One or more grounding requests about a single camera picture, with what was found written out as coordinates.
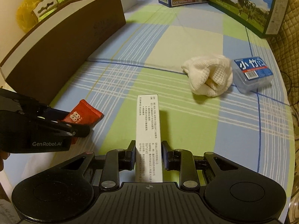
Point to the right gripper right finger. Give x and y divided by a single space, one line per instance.
194 171

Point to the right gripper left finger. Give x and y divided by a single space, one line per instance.
100 171

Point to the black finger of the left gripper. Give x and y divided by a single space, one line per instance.
51 114
61 128

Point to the red candy packet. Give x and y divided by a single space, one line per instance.
83 114

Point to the white medicine carton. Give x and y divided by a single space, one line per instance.
149 166

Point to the person left hand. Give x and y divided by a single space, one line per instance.
3 156

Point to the large brown white storage box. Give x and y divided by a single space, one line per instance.
45 58

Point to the checkered bed sheet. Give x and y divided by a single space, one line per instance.
145 57

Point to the white waffle cloth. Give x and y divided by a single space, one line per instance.
209 76

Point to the yellow plastic bag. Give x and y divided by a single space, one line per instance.
25 16

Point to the white cutout cardboard panel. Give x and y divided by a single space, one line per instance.
43 7

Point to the blue toothpick plastic box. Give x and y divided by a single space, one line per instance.
251 74

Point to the quilted beige headboard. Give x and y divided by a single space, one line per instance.
285 49

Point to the milk carton box with cow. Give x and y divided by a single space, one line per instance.
263 17

